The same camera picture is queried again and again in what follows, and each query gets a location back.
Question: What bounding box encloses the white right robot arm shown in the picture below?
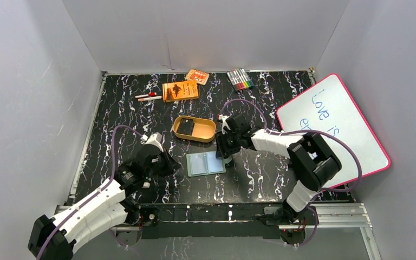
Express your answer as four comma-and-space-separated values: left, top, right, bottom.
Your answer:
215, 115, 342, 224

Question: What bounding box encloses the orange book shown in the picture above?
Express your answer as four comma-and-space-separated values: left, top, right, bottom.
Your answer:
162, 81, 199, 102

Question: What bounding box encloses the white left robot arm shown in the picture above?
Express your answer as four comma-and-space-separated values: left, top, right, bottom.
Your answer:
28, 133, 180, 259

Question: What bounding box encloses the pink framed whiteboard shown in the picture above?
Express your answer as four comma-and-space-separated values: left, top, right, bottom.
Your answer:
276, 74, 391, 176

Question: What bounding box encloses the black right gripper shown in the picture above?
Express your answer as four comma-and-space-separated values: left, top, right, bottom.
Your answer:
214, 129, 241, 158

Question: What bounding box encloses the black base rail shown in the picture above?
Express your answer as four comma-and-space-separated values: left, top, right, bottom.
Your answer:
107, 203, 318, 246

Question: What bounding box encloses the orange oval tray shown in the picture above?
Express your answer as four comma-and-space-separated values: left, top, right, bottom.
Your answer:
172, 115, 216, 143

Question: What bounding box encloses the mint green card holder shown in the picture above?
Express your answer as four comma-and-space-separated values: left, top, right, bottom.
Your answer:
186, 151, 226, 177

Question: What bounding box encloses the small orange card box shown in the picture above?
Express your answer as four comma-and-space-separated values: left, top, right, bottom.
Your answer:
185, 69, 210, 85

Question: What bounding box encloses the white marker pen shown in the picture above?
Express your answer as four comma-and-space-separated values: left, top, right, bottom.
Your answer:
138, 96, 163, 102

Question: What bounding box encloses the coloured marker pack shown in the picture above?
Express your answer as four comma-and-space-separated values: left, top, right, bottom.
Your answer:
226, 68, 255, 92

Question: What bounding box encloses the black credit card stack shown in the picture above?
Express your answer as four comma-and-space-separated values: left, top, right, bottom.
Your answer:
177, 118, 194, 135

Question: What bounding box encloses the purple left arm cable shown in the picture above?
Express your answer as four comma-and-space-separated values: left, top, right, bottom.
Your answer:
35, 125, 148, 260

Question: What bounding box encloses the red capped marker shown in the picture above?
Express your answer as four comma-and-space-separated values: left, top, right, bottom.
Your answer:
135, 92, 157, 99

